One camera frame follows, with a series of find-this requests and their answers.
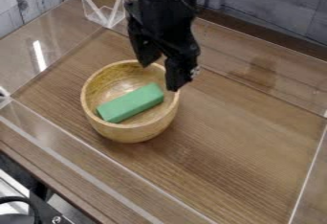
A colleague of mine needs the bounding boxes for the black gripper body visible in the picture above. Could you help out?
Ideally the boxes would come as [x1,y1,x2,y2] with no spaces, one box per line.
[126,0,200,57]

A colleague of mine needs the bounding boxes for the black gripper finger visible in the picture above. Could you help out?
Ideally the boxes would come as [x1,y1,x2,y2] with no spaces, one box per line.
[164,56,200,92]
[128,18,163,67]

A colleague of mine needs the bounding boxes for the green rectangular block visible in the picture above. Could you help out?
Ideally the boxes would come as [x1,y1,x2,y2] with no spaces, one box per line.
[96,83,164,123]

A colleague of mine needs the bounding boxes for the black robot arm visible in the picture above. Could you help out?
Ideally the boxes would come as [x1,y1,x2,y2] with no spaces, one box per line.
[124,0,200,92]

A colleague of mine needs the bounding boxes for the wooden bowl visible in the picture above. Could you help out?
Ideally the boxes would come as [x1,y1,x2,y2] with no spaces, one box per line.
[80,59,180,144]

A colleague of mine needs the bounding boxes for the clear acrylic tray walls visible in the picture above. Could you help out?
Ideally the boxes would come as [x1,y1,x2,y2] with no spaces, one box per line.
[0,0,327,224]

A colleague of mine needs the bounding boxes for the clear acrylic corner bracket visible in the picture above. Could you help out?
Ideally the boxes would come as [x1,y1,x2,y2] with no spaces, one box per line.
[82,0,126,29]

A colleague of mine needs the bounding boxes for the black metal table bracket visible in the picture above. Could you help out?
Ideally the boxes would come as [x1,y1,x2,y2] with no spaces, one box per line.
[29,190,94,224]

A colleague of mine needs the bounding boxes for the black cable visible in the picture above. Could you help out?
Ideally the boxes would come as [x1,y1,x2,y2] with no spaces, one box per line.
[0,195,40,224]

